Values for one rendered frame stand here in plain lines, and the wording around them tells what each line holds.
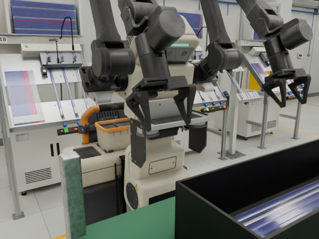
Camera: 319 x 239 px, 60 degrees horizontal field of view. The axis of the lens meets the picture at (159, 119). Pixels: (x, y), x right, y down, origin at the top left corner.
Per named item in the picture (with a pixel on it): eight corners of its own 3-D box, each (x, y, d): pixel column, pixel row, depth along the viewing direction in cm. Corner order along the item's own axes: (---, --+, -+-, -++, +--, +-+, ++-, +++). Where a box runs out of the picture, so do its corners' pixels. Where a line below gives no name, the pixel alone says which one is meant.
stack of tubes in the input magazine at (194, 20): (200, 38, 326) (201, 13, 320) (164, 37, 300) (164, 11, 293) (193, 38, 337) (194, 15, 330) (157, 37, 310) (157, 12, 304)
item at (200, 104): (222, 103, 311) (226, 99, 305) (174, 109, 277) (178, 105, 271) (222, 102, 311) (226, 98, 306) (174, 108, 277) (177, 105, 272)
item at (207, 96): (223, 101, 309) (225, 99, 307) (175, 107, 275) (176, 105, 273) (216, 87, 317) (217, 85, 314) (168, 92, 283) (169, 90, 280)
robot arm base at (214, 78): (210, 64, 115) (186, 65, 109) (221, 52, 109) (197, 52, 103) (217, 81, 113) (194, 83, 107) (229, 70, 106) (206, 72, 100)
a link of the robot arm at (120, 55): (113, 60, 86) (96, 61, 83) (123, 40, 78) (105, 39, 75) (121, 86, 83) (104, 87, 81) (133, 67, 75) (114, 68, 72)
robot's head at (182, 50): (119, 43, 99) (131, 6, 88) (168, 44, 110) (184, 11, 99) (134, 73, 93) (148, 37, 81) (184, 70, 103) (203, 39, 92)
